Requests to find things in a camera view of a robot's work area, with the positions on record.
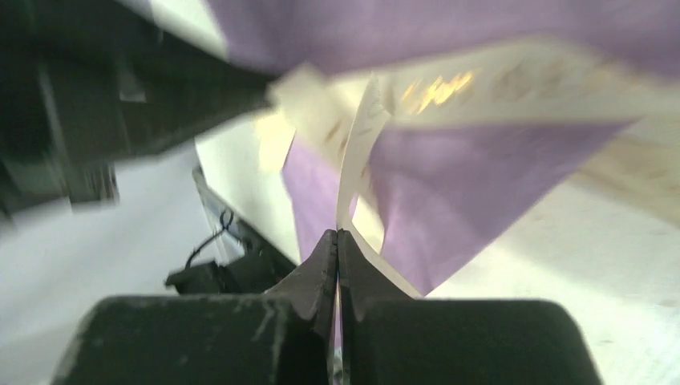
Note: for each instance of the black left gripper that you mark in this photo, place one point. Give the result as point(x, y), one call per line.
point(85, 84)

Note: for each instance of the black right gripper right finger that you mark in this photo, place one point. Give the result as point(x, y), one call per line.
point(390, 338)

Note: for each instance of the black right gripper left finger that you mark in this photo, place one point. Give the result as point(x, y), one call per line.
point(283, 336)

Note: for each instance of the purple wrapping paper sheet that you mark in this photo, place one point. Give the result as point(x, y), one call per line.
point(615, 270)

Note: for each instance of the cream ribbon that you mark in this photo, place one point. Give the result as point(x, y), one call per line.
point(425, 106)

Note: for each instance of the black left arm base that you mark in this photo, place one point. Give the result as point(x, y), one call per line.
point(235, 259)

